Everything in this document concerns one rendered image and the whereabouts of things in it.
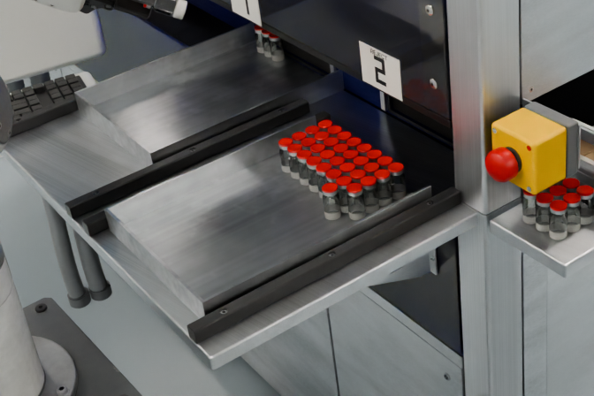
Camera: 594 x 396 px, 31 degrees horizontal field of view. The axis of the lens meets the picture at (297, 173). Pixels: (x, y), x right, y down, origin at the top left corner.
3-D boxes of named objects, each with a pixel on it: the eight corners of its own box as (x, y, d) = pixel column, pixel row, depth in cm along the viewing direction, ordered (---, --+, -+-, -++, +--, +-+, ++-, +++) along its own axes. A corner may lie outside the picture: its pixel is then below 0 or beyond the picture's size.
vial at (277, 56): (280, 55, 182) (277, 30, 179) (287, 58, 180) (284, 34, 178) (269, 59, 181) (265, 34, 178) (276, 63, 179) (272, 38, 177)
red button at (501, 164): (505, 164, 129) (504, 136, 127) (529, 178, 126) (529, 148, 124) (481, 177, 127) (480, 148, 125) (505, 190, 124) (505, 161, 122)
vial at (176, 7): (189, -3, 120) (152, -15, 120) (185, 13, 120) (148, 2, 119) (185, 7, 122) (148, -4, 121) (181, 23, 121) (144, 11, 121)
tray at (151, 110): (255, 40, 188) (252, 21, 186) (344, 89, 169) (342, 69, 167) (79, 111, 174) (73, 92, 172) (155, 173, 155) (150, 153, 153)
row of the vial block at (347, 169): (304, 156, 153) (300, 129, 151) (383, 209, 140) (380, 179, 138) (292, 163, 152) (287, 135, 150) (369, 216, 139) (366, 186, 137)
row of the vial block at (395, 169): (330, 145, 155) (327, 118, 153) (409, 195, 142) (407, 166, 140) (317, 150, 154) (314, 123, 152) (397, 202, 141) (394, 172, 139)
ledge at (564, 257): (567, 188, 143) (567, 176, 142) (644, 230, 134) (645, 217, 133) (489, 232, 137) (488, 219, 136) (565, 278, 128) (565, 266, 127)
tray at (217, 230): (316, 135, 159) (314, 114, 157) (432, 208, 140) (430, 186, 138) (110, 230, 144) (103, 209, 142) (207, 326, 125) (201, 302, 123)
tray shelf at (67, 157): (241, 41, 193) (239, 32, 192) (522, 200, 142) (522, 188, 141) (-11, 142, 172) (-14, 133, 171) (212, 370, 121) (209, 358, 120)
